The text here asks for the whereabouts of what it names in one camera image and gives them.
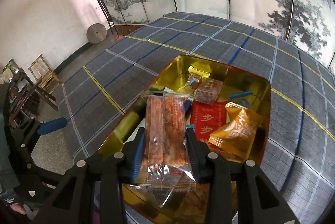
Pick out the small wooden stool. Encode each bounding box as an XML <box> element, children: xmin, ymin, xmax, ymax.
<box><xmin>27</xmin><ymin>54</ymin><xmax>61</xmax><ymax>94</ymax></box>

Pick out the red gold toffee tin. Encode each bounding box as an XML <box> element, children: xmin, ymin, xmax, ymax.
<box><xmin>98</xmin><ymin>55</ymin><xmax>271</xmax><ymax>223</ymax></box>

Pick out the orange-red clear snack bag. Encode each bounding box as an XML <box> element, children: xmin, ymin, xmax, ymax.
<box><xmin>146</xmin><ymin>184</ymin><xmax>209</xmax><ymax>223</ymax></box>

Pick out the blue snack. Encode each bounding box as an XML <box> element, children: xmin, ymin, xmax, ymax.
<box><xmin>229</xmin><ymin>90</ymin><xmax>253</xmax><ymax>108</ymax></box>

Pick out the orange snack packet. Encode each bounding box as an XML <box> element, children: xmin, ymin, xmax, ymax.
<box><xmin>208</xmin><ymin>102</ymin><xmax>263</xmax><ymax>160</ymax></box>

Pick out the yellow candy packet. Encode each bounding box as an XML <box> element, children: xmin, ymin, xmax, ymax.
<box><xmin>177</xmin><ymin>65</ymin><xmax>210</xmax><ymax>96</ymax></box>

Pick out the dark wooden rack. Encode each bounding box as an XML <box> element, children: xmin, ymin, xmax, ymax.
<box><xmin>9</xmin><ymin>68</ymin><xmax>58</xmax><ymax>129</ymax></box>

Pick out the clear peanut snack bag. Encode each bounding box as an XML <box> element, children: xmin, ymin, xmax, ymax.
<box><xmin>129</xmin><ymin>90</ymin><xmax>197</xmax><ymax>189</ymax></box>

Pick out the red Chinese snack pack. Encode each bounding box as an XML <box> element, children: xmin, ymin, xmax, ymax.
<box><xmin>190</xmin><ymin>101</ymin><xmax>228</xmax><ymax>142</ymax></box>

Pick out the clear nougat snack pack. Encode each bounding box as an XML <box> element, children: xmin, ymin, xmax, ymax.
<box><xmin>194</xmin><ymin>78</ymin><xmax>223</xmax><ymax>105</ymax></box>

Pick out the round millstone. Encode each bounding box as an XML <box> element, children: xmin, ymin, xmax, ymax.
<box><xmin>86</xmin><ymin>23</ymin><xmax>107</xmax><ymax>44</ymax></box>

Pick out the plaid blue tablecloth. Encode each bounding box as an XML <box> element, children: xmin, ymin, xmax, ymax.
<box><xmin>56</xmin><ymin>12</ymin><xmax>334</xmax><ymax>223</ymax></box>

